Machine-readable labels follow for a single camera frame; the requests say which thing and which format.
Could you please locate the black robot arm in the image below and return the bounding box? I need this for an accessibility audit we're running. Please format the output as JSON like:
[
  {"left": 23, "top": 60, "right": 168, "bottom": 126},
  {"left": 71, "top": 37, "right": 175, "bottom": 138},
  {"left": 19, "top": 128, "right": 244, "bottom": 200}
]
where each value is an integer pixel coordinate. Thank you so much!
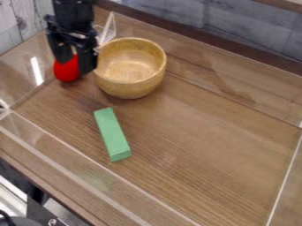
[{"left": 44, "top": 0, "right": 97, "bottom": 76}]

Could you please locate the clear acrylic corner bracket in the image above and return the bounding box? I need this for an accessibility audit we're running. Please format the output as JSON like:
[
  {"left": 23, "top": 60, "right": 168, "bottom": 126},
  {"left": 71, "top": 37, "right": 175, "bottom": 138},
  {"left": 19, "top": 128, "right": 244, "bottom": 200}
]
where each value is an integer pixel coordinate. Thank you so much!
[{"left": 93, "top": 13, "right": 116, "bottom": 45}]

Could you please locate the clear acrylic tray wall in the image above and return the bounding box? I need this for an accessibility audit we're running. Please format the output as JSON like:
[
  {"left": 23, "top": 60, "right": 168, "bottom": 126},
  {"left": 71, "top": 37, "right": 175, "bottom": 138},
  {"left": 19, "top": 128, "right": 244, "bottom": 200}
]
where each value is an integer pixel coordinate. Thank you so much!
[{"left": 0, "top": 13, "right": 302, "bottom": 226}]

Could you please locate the red plush fruit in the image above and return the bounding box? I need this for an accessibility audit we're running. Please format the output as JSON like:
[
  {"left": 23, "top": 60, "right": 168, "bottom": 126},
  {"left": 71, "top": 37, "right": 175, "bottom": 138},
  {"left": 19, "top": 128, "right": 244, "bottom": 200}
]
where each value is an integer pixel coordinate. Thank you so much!
[{"left": 53, "top": 55, "right": 80, "bottom": 82}]

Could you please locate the wooden bowl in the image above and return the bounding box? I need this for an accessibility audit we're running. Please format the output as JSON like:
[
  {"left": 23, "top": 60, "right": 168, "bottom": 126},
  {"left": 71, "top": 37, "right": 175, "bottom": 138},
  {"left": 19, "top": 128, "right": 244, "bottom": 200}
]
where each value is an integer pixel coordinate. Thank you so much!
[{"left": 95, "top": 37, "right": 167, "bottom": 99}]

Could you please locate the green rectangular block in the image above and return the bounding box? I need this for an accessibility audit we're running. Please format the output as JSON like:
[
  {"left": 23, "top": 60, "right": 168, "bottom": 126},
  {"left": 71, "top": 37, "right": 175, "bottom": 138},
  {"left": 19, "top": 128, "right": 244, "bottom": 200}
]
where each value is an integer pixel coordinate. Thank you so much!
[{"left": 93, "top": 108, "right": 131, "bottom": 162}]

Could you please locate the black table clamp mount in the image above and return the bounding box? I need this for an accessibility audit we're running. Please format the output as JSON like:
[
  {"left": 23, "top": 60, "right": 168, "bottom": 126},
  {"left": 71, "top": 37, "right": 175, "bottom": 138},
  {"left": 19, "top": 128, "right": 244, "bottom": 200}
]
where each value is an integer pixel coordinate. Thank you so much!
[{"left": 0, "top": 197, "right": 72, "bottom": 226}]

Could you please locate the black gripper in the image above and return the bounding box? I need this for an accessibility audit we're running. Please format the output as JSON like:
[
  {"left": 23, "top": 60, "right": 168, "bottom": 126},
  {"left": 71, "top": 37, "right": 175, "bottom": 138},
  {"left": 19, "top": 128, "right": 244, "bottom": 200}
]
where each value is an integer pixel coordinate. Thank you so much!
[{"left": 44, "top": 14, "right": 97, "bottom": 76}]

